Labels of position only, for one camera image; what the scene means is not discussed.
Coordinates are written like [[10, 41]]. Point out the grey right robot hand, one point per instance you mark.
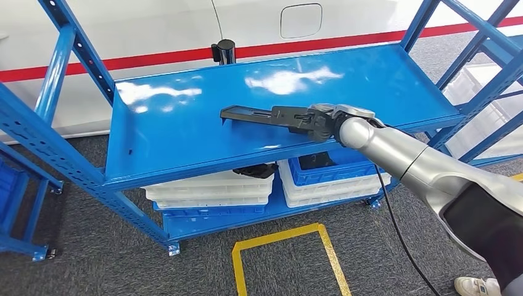
[[322, 128]]

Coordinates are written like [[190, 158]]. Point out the long black plastic part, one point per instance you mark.
[[253, 116]]

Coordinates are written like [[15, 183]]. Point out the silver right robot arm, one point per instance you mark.
[[441, 184]]

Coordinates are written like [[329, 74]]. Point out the small black plastic part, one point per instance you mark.
[[255, 171]]

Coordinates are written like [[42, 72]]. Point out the large blue metal shelf rack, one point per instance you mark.
[[184, 122]]

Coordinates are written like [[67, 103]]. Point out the clear plastic wrap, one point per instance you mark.
[[320, 108]]

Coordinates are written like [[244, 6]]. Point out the blue plastic crate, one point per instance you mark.
[[327, 177], [204, 212]]

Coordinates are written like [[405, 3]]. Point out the white plastic crate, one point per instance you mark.
[[204, 195], [208, 204], [327, 201], [327, 189], [204, 184]]

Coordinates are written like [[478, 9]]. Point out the translucent white storage crate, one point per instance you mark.
[[478, 79]]

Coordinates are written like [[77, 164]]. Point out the yellow floor tape square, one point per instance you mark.
[[240, 269], [518, 177]]

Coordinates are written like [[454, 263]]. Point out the blue rack with cross braces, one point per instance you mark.
[[482, 28]]

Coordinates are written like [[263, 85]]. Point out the person's white shoe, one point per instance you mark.
[[476, 286]]

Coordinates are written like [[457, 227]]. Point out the low blue metal rack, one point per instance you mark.
[[24, 212]]

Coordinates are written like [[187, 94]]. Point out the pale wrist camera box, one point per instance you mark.
[[355, 111]]

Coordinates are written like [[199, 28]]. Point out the black stanchion post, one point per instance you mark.
[[224, 52]]

